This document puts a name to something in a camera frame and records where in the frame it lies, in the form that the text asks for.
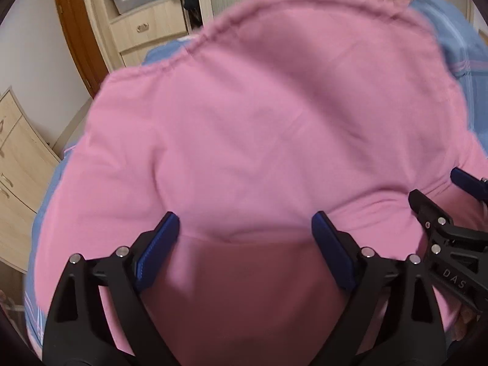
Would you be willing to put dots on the brown wooden door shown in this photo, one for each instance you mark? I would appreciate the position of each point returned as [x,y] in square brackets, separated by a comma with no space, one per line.
[72,19]

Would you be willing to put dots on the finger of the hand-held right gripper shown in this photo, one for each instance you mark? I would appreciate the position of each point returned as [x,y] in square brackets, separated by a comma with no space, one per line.
[432,213]
[465,181]

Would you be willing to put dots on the cream wardrobe drawer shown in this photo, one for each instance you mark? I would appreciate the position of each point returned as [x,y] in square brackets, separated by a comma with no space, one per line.
[133,58]
[145,26]

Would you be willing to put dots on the blue plaid duvet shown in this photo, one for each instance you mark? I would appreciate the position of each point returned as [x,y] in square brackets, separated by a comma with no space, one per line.
[457,45]

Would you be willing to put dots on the cream wooden wardrobe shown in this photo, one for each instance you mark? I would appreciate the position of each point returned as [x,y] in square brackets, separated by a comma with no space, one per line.
[95,19]

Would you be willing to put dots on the person's right hand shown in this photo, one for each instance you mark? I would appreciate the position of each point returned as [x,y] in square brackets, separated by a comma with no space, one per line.
[464,320]

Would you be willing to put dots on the pink and cream hooded jacket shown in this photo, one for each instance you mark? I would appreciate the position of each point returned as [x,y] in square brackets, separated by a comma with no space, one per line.
[267,122]

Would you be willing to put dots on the dark hanging garment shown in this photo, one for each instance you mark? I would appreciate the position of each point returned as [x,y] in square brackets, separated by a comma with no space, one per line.
[191,7]

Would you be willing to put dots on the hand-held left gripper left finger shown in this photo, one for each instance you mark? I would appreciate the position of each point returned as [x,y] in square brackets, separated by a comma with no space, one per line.
[158,251]

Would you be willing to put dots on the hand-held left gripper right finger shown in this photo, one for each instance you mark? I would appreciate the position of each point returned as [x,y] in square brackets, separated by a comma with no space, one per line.
[335,251]

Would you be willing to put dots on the light wooden cabinet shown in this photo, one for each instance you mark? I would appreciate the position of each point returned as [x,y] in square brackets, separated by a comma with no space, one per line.
[23,167]

